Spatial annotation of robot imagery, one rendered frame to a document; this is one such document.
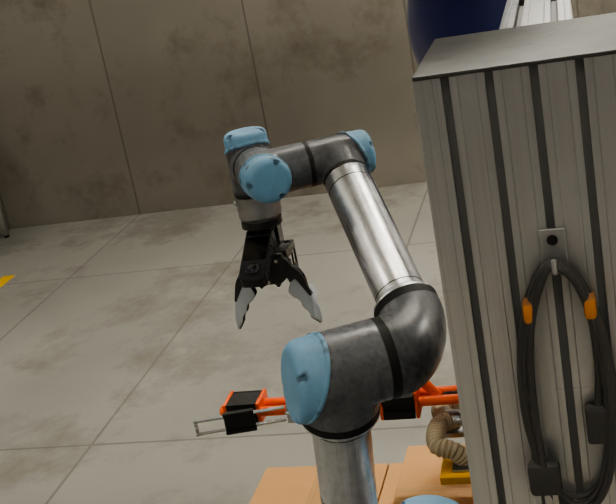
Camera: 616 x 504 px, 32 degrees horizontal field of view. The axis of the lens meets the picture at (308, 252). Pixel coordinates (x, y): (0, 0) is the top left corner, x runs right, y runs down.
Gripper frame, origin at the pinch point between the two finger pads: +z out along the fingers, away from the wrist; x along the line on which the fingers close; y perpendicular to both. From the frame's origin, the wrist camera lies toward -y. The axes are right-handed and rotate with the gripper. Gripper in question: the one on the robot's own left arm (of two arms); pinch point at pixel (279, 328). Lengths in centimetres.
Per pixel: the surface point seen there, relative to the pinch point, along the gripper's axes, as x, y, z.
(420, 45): -28, 30, -41
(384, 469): 13, 114, 98
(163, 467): 134, 215, 152
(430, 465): -14, 48, 58
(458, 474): -24, 23, 45
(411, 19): -27, 31, -46
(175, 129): 252, 621, 87
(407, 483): -9, 41, 58
